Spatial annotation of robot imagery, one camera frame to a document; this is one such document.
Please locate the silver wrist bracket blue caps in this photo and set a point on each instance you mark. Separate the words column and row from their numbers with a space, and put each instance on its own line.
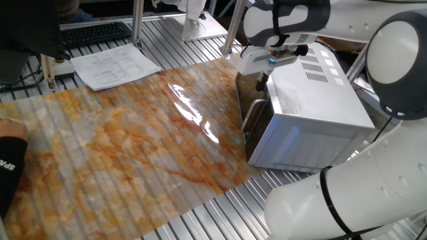
column 283, row 56

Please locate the white stand with metal plate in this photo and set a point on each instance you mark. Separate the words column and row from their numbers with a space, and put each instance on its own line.
column 195, row 28

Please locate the short aluminium profile post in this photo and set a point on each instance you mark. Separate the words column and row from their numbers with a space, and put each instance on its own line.
column 48, row 73

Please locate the bare person hand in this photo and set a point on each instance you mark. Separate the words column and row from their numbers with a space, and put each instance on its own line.
column 13, row 129

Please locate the black sleeved forearm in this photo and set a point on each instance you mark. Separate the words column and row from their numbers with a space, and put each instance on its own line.
column 10, row 173

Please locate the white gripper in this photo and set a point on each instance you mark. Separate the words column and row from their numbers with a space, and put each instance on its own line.
column 253, row 60

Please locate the aluminium frame post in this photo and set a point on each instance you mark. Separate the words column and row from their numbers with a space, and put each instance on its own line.
column 136, row 23
column 233, row 26
column 357, row 65

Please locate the seated person in background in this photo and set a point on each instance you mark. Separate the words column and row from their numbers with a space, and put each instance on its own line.
column 71, row 10

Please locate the black computer keyboard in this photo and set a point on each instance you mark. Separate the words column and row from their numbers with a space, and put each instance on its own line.
column 95, row 33

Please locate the orange marble pattern mat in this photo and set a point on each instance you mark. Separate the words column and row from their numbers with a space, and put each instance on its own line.
column 116, row 160

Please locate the silver microwave oven body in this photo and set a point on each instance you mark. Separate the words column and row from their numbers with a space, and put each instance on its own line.
column 307, row 106

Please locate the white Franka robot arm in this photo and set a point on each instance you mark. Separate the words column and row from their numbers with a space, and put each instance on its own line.
column 367, row 200

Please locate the printed white paper sheets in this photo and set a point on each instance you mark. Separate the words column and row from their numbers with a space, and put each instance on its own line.
column 113, row 66

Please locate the black glass microwave door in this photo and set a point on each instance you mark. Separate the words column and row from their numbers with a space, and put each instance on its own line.
column 251, row 113

